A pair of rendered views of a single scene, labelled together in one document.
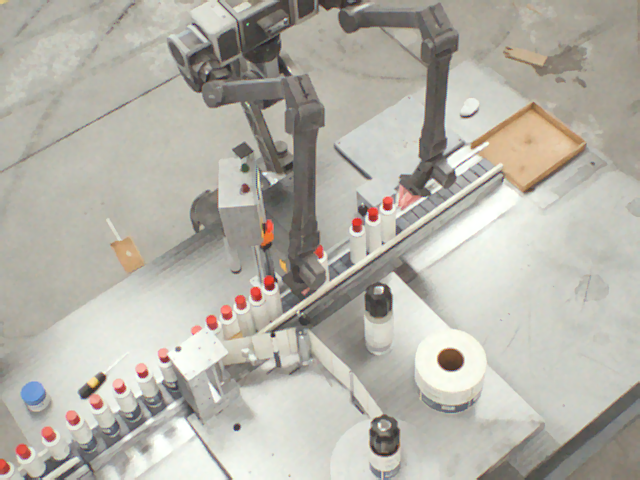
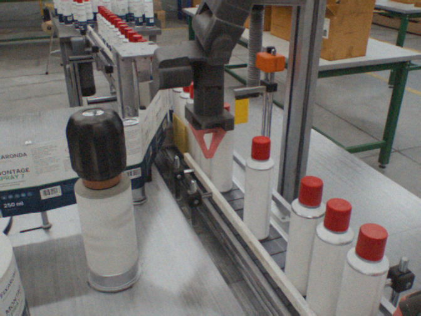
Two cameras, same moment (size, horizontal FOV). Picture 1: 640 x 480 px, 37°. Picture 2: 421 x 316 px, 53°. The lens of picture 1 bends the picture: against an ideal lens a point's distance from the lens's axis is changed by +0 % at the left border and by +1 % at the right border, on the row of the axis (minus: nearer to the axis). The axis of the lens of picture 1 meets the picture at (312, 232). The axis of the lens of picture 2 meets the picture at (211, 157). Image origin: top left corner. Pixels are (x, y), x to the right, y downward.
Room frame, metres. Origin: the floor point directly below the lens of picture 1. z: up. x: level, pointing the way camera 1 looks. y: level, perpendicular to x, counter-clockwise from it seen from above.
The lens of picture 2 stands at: (1.69, -0.69, 1.40)
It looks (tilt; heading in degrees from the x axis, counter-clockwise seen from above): 28 degrees down; 101
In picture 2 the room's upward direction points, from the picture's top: straight up
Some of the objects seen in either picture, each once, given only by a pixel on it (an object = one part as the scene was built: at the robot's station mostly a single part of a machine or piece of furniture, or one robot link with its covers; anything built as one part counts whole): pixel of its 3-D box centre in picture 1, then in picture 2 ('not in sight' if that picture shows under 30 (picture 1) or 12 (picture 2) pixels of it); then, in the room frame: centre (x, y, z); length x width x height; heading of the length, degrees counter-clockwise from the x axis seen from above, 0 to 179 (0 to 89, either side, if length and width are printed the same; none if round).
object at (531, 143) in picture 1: (528, 145); not in sight; (2.16, -0.79, 0.85); 0.30 x 0.26 x 0.04; 123
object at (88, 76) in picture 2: not in sight; (80, 67); (0.47, 1.62, 0.71); 0.15 x 0.12 x 0.34; 33
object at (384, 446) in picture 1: (384, 447); not in sight; (1.02, -0.13, 1.04); 0.09 x 0.09 x 0.29
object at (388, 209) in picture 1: (387, 219); (359, 293); (1.81, -0.25, 0.98); 0.05 x 0.05 x 0.20
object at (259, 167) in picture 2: (319, 267); (258, 189); (1.66, -0.01, 0.98); 0.05 x 0.05 x 0.20
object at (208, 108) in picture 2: (300, 271); (208, 101); (1.55, 0.05, 1.13); 0.10 x 0.07 x 0.07; 122
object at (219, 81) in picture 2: (299, 261); (205, 69); (1.55, 0.04, 1.19); 0.07 x 0.06 x 0.07; 31
